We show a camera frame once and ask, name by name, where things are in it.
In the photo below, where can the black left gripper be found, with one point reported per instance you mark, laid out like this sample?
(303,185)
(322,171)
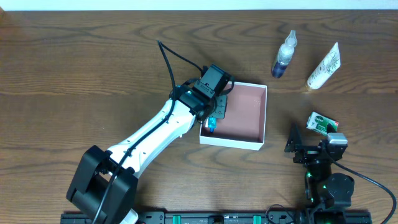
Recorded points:
(219,109)

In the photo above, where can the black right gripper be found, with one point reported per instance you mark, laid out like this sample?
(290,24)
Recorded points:
(306,149)

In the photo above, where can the green white toothpaste tube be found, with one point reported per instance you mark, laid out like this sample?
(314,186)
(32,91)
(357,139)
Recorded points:
(211,124)

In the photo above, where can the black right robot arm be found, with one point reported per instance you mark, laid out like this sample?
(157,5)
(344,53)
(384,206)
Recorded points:
(328,193)

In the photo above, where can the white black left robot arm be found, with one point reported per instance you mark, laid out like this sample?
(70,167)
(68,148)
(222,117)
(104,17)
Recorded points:
(105,182)

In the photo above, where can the green white Dettol soap pack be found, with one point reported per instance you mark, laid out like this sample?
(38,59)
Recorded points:
(318,123)

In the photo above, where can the pink open cardboard box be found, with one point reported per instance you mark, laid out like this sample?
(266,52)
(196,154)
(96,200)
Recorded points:
(244,124)

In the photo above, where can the white bamboo print lotion tube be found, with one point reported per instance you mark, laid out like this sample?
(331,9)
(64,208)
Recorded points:
(327,67)

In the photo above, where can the clear pump bottle blue liquid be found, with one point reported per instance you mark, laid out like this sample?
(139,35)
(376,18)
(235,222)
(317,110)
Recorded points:
(284,55)

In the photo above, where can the black mounting rail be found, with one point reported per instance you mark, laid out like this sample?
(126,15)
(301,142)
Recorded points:
(250,218)

